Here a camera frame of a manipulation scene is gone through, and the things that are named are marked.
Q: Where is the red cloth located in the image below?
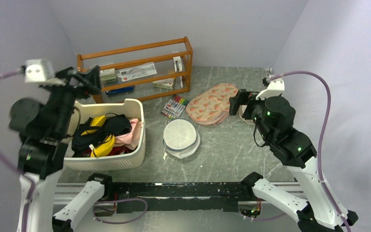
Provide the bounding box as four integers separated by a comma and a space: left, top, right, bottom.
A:
80, 146, 133, 158

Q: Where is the cream round laundry bag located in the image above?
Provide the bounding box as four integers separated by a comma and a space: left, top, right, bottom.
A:
238, 105, 255, 126

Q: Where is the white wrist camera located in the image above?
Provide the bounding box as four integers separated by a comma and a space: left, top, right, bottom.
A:
24, 58, 55, 84
256, 77, 285, 100

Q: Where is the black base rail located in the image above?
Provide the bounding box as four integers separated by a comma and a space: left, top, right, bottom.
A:
96, 182, 257, 213

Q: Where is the white mesh laundry bag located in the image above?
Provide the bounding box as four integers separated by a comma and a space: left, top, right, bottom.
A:
163, 119, 201, 159

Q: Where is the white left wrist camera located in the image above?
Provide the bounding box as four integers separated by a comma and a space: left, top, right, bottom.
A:
24, 58, 55, 84

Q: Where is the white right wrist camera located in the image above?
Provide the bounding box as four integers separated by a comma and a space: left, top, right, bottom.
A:
256, 77, 285, 100

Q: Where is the small white red box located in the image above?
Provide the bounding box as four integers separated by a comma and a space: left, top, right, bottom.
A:
152, 78, 175, 90

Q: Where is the orange wooden shelf rack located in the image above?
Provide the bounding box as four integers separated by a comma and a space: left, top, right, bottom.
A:
76, 36, 193, 103

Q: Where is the cream plastic laundry basket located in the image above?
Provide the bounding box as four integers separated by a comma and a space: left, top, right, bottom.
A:
64, 99, 146, 172

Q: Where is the white packet on shelf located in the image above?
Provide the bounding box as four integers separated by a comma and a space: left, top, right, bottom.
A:
116, 62, 157, 82

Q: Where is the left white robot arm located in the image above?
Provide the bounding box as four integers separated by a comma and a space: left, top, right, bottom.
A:
9, 60, 114, 232

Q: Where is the white upright box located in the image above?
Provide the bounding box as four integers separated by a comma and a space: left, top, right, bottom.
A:
173, 56, 184, 88

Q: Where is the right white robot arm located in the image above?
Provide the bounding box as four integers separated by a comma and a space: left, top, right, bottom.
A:
229, 89, 358, 232

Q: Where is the pack of coloured markers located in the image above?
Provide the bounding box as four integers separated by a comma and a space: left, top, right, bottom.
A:
160, 94, 189, 119

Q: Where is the peach patterned laundry bag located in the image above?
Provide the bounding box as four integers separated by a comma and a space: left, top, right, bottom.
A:
185, 83, 238, 125

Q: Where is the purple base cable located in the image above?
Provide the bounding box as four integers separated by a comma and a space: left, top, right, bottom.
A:
92, 198, 148, 225

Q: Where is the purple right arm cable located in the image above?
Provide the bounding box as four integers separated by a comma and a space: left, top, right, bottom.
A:
264, 70, 353, 232

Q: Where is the black bra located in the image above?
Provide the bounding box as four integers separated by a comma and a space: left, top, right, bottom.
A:
71, 113, 132, 158

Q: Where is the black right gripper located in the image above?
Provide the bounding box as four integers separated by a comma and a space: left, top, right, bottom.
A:
229, 88, 274, 143

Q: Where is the white box on shelf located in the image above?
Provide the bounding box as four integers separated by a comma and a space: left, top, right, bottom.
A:
100, 68, 117, 85

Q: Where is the pink cloth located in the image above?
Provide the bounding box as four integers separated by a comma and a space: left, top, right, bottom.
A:
114, 118, 143, 151

